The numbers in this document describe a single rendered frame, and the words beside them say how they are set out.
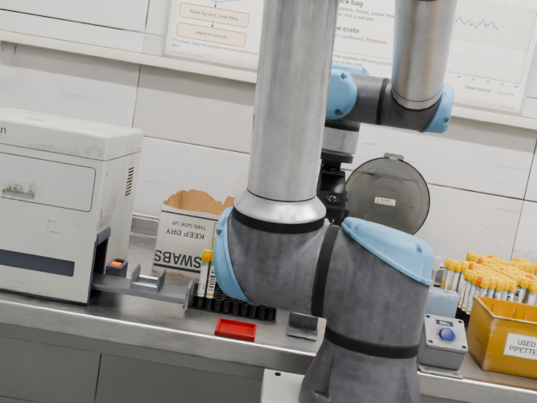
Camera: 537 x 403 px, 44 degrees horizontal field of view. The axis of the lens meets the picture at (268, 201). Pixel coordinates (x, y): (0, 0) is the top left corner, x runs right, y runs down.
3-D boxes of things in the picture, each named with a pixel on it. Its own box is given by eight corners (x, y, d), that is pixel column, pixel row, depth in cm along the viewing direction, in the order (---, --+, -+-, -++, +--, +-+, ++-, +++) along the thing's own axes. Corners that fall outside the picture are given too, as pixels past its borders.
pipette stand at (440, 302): (395, 340, 125) (406, 289, 124) (393, 328, 132) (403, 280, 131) (449, 350, 124) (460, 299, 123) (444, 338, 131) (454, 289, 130)
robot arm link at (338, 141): (360, 133, 114) (313, 125, 114) (356, 159, 115) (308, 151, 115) (357, 132, 121) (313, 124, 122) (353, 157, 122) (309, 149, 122)
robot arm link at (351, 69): (323, 59, 113) (330, 65, 121) (312, 124, 114) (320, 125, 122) (368, 66, 111) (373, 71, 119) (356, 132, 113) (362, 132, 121)
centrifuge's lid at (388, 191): (351, 145, 165) (352, 149, 173) (332, 245, 165) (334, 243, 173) (439, 161, 161) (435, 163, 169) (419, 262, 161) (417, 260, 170)
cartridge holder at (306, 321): (286, 335, 118) (289, 316, 117) (288, 319, 126) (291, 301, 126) (316, 341, 117) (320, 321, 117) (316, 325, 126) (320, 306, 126)
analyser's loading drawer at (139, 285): (70, 290, 116) (73, 261, 115) (81, 281, 122) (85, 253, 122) (186, 310, 116) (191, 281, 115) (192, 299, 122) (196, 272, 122)
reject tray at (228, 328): (214, 334, 112) (215, 330, 112) (218, 321, 119) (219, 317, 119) (254, 341, 112) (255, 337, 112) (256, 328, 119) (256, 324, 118)
